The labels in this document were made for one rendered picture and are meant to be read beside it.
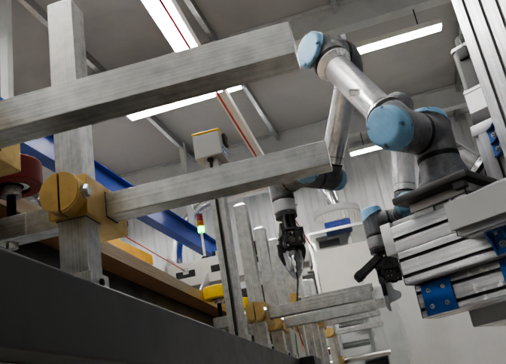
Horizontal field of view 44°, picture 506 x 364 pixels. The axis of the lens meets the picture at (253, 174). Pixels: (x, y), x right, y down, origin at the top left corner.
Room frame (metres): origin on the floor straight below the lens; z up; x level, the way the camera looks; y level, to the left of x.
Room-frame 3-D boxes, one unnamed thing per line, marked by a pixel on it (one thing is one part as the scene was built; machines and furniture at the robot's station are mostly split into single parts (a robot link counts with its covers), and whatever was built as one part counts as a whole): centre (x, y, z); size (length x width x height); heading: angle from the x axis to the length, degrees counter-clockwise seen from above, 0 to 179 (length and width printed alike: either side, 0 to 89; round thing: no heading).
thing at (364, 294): (1.71, -0.04, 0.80); 0.44 x 0.03 x 0.04; 81
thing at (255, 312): (1.71, 0.05, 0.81); 0.14 x 0.06 x 0.05; 171
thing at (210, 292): (1.74, 0.15, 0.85); 0.08 x 0.08 x 0.11
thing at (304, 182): (1.89, -0.16, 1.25); 0.11 x 0.11 x 0.08; 40
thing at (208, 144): (1.43, 0.09, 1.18); 0.07 x 0.07 x 0.08; 81
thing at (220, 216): (1.43, 0.09, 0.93); 0.05 x 0.05 x 0.45; 81
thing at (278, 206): (1.96, -0.09, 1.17); 0.08 x 0.08 x 0.05
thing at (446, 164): (1.64, -0.52, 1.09); 0.15 x 0.15 x 0.10
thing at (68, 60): (0.70, 0.21, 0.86); 0.04 x 0.04 x 0.48; 81
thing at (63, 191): (0.72, 0.21, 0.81); 0.14 x 0.06 x 0.05; 171
